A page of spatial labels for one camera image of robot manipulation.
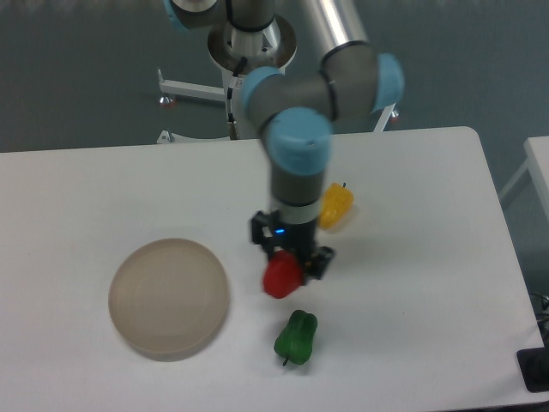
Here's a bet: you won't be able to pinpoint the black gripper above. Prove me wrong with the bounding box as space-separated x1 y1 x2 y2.
250 210 335 284

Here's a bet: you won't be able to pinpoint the red toy bell pepper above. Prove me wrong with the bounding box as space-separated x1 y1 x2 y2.
262 250 303 299

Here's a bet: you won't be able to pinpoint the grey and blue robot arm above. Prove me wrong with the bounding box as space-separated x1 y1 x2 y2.
164 1 405 294

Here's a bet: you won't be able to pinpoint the yellow toy bell pepper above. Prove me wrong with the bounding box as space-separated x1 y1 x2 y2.
318 183 354 230

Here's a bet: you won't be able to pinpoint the green toy bell pepper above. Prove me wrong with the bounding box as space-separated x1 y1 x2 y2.
274 310 318 366

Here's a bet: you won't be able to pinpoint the beige round plate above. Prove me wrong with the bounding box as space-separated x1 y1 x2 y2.
108 238 230 362

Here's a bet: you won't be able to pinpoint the white side table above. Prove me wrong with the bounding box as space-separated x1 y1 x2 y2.
498 136 548 209

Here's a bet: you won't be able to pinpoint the black box at table edge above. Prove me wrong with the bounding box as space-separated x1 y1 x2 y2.
516 347 548 393

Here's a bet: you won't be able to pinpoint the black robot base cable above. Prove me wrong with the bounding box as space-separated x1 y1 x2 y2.
226 56 248 141

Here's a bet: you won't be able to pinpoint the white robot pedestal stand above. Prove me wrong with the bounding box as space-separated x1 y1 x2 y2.
159 1 405 140

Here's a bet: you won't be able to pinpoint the black cables at right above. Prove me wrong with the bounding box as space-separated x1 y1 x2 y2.
528 291 549 349

